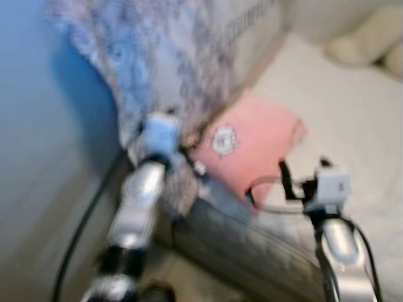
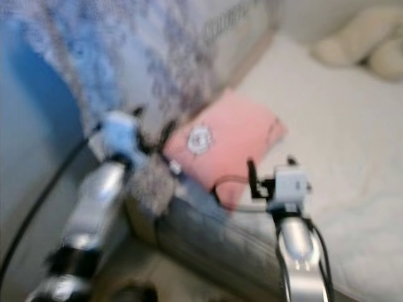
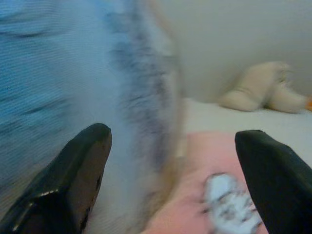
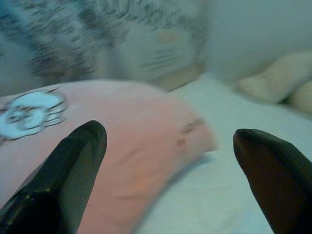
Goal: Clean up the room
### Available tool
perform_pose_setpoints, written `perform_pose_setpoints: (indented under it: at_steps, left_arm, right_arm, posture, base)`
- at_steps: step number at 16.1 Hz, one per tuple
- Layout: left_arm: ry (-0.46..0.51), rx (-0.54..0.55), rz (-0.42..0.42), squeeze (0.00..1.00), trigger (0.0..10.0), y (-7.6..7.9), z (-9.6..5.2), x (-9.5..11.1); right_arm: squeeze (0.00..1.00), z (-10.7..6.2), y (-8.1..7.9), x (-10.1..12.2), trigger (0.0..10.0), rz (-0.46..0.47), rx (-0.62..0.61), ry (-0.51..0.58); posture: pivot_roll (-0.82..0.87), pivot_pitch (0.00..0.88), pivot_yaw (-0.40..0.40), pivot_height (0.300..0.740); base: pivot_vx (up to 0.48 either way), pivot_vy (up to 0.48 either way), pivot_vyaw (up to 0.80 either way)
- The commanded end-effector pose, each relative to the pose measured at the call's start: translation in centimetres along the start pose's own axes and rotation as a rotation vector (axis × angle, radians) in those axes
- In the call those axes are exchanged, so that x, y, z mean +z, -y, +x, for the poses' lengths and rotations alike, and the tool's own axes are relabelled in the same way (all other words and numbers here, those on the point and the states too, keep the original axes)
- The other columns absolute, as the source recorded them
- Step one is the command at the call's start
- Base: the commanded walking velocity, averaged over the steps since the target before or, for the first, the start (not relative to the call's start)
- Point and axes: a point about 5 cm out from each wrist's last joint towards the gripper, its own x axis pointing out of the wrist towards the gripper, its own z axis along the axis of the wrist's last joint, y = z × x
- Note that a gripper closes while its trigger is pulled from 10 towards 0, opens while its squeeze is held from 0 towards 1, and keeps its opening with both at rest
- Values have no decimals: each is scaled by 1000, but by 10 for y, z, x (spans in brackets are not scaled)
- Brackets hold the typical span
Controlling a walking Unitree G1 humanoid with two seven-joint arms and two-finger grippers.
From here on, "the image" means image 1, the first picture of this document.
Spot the pink pillow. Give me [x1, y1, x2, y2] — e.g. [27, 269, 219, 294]
[189, 88, 309, 211]

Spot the grey floral print pillow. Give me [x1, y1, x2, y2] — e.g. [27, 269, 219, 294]
[44, 0, 284, 218]

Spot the white quilted mattress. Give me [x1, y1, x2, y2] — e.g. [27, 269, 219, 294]
[173, 31, 403, 302]

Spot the beige plush toy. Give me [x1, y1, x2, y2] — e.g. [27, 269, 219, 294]
[324, 6, 403, 79]

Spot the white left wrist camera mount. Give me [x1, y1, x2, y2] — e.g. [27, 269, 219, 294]
[142, 113, 180, 164]

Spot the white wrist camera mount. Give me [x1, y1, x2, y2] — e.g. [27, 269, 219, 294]
[313, 167, 351, 211]
[142, 113, 180, 164]

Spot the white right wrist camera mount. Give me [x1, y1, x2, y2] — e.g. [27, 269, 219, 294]
[313, 167, 351, 211]

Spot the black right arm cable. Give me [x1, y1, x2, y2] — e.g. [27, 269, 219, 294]
[247, 178, 385, 302]

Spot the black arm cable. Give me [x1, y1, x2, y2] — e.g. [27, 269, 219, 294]
[52, 154, 127, 302]
[247, 178, 385, 302]

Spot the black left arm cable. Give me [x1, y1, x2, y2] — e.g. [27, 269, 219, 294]
[52, 154, 127, 302]

